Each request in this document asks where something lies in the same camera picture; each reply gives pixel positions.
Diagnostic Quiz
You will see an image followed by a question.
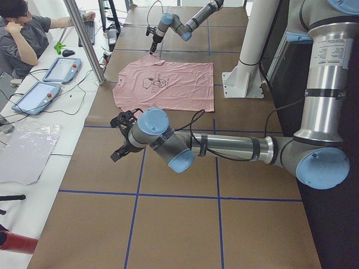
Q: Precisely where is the black tripod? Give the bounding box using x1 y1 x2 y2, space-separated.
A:
0 194 26 216

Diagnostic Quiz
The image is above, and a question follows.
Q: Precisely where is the black keyboard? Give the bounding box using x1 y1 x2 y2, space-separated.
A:
84 21 95 45

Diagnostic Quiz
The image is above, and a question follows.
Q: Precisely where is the blue teach pendant far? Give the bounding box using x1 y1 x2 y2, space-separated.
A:
42 57 82 84

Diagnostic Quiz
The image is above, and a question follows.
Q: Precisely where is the blue teach pendant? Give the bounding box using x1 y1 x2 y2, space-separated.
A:
12 81 61 115
42 57 82 84

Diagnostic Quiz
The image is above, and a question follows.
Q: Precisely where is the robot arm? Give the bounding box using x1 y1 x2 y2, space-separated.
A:
111 1 358 189
146 0 224 55

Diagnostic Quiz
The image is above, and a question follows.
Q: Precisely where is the black computer mouse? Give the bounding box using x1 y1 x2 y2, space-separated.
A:
62 49 75 57

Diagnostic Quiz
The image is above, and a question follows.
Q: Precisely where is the red cylinder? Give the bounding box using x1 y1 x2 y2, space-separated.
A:
1 230 38 254

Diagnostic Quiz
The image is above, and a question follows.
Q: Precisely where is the clear plastic bag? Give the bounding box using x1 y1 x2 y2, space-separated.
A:
1 122 61 185

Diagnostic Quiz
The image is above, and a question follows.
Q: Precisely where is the blue teach pendant near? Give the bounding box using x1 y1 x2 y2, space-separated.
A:
12 81 61 115

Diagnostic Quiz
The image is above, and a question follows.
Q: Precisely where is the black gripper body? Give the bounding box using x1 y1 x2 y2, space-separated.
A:
110 108 140 151
146 26 163 45

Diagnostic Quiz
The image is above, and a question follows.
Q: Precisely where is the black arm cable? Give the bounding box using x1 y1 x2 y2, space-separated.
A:
168 96 305 162
146 0 165 29

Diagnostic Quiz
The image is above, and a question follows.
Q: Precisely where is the aluminium frame post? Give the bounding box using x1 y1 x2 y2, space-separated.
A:
64 0 105 85

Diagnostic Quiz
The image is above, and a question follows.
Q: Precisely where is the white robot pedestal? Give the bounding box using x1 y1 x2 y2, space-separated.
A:
222 0 280 99

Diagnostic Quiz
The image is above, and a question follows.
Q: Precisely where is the pink printed t-shirt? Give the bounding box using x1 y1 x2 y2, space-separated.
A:
113 55 214 112

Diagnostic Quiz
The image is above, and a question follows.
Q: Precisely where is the seated person grey shirt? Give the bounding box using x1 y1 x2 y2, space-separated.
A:
0 0 96 79

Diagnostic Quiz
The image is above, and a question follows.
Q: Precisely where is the green handled tool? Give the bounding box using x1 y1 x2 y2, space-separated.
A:
54 22 70 55

